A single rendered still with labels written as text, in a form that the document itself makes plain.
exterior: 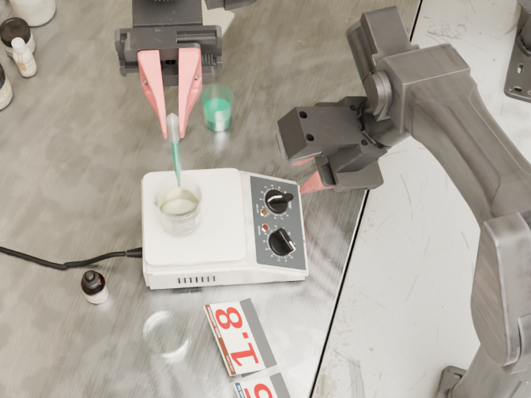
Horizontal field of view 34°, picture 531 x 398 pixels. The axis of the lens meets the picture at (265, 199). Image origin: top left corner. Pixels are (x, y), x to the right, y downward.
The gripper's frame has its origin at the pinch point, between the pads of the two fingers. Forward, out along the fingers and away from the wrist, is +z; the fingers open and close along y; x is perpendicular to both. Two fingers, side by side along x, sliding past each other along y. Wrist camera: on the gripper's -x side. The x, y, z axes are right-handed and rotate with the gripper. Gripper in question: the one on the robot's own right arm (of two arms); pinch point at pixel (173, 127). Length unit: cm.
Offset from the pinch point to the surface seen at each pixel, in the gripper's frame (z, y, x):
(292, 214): -2.3, 13.6, 28.1
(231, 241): 2.9, 5.5, 23.0
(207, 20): -34.1, 4.5, 31.0
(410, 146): -12.7, 31.0, 31.7
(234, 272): 5.7, 5.7, 25.8
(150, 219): -0.4, -3.8, 23.1
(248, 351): 14.3, 6.9, 30.2
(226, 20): -33.9, 7.2, 31.0
